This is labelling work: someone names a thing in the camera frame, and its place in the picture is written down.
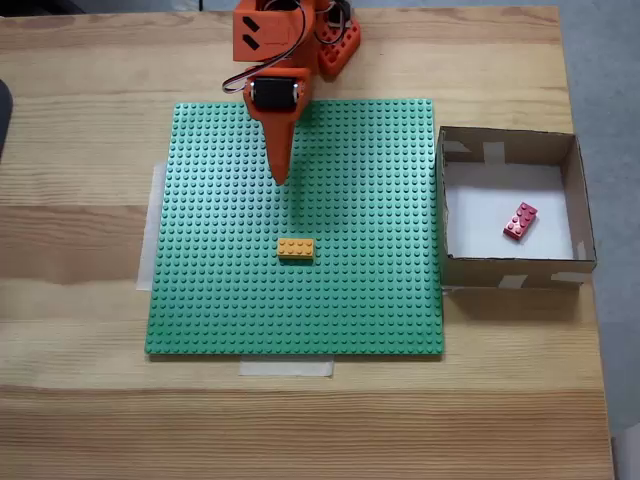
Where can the red lego block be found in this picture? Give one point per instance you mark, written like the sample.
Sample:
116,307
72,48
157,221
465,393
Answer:
521,222

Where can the yellow-orange lego block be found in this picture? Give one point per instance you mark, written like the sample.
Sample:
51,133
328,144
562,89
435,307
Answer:
296,250

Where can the green lego baseplate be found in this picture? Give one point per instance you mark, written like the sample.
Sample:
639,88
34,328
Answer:
225,300

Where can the open cardboard box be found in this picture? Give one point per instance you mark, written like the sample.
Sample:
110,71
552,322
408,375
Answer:
475,275

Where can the wide masking tape strip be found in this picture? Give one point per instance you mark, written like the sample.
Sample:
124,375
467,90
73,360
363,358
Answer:
150,225

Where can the narrow masking tape strip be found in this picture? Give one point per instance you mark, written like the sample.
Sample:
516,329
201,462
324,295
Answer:
285,369

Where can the black rounded device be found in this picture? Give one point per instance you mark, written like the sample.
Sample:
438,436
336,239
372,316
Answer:
4,115

